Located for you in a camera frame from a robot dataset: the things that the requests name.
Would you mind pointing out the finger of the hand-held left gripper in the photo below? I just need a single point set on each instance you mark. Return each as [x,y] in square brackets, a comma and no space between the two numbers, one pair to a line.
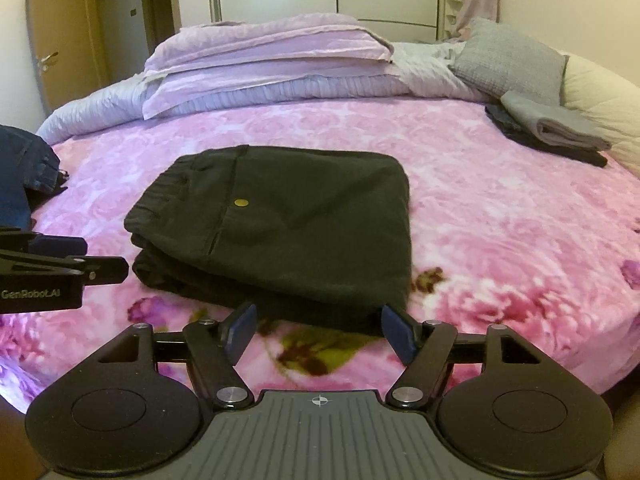
[57,246]
[100,269]

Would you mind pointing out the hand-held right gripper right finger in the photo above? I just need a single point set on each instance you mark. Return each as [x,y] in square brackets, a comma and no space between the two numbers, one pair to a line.
[400,335]

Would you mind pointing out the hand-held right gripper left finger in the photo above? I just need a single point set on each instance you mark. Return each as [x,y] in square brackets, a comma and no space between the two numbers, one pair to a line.
[242,332]

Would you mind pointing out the dark grey pants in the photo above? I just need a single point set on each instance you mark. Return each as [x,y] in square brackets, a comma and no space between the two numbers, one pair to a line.
[300,220]

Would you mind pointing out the blue jeans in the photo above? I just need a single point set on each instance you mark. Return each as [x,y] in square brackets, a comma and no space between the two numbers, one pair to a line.
[20,170]

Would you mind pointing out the grey striped quilt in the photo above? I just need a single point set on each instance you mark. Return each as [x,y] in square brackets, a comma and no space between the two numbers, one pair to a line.
[90,110]

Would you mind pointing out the pink floral blanket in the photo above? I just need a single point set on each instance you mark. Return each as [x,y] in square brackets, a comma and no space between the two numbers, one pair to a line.
[475,210]

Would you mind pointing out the wooden door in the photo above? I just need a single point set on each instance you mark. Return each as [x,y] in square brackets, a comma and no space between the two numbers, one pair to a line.
[70,35]

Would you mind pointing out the lilac pillow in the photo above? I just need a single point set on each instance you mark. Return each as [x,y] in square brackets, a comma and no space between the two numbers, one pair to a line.
[260,40]
[225,87]

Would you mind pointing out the folded dark garment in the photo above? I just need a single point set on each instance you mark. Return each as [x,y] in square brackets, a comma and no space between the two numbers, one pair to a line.
[510,127]

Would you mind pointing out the folded grey garment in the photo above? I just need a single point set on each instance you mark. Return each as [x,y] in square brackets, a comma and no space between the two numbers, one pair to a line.
[550,120]

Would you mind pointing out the grey checked cushion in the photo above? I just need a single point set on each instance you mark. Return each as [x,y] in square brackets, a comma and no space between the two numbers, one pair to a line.
[510,60]

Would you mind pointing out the cream quilted headboard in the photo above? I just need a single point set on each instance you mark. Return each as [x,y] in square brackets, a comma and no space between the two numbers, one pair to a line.
[605,95]

